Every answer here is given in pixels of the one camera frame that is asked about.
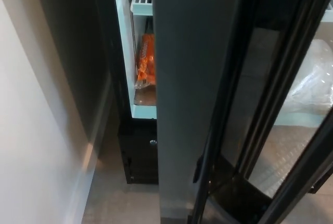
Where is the glass refrigerator door black frame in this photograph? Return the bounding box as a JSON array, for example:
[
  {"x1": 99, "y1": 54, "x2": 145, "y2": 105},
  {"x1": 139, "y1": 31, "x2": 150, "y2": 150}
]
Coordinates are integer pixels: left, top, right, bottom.
[{"x1": 152, "y1": 0, "x2": 333, "y2": 224}]

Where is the black display refrigerator cabinet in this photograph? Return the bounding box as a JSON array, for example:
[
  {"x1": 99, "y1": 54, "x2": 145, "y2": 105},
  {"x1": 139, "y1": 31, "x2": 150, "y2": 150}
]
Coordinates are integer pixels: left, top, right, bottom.
[{"x1": 32, "y1": 0, "x2": 333, "y2": 196}]

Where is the clear bag of orange carrots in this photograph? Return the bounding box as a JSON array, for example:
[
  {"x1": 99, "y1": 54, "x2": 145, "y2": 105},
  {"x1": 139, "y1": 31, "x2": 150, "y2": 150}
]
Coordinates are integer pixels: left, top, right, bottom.
[{"x1": 134, "y1": 33, "x2": 157, "y2": 89}]

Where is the large white plastic bag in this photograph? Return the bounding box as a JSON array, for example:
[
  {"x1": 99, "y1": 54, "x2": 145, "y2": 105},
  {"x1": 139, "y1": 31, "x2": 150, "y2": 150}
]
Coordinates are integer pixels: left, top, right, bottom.
[{"x1": 286, "y1": 38, "x2": 333, "y2": 113}]

